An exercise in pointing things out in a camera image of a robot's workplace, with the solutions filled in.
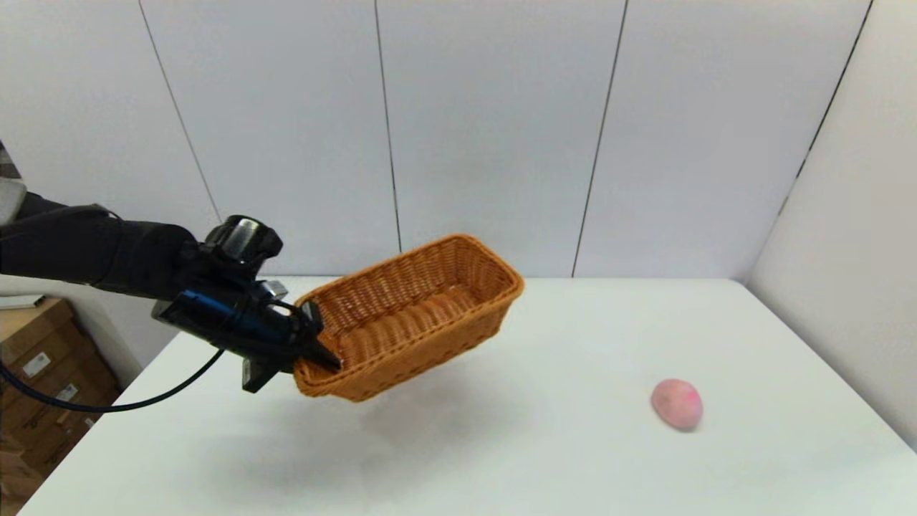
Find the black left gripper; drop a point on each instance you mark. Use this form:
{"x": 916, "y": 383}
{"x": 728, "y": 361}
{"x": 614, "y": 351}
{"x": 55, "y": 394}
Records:
{"x": 229, "y": 319}

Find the brown wicker basket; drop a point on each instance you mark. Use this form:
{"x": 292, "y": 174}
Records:
{"x": 423, "y": 322}

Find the pink peach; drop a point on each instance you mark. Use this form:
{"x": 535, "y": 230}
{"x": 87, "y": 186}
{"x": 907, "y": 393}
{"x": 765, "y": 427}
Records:
{"x": 677, "y": 405}

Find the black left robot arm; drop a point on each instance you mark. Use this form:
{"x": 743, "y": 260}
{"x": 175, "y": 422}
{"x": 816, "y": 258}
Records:
{"x": 107, "y": 251}

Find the brown cardboard box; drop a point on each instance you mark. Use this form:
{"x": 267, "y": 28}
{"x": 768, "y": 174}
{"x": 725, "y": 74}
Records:
{"x": 79, "y": 387}
{"x": 43, "y": 455}
{"x": 32, "y": 337}

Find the white flat sheet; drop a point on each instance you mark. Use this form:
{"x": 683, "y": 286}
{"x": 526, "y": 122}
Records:
{"x": 21, "y": 302}

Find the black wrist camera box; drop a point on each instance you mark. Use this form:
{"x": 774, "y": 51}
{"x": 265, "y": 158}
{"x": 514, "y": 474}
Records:
{"x": 258, "y": 374}

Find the dark wall picture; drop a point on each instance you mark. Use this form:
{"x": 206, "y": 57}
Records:
{"x": 6, "y": 161}

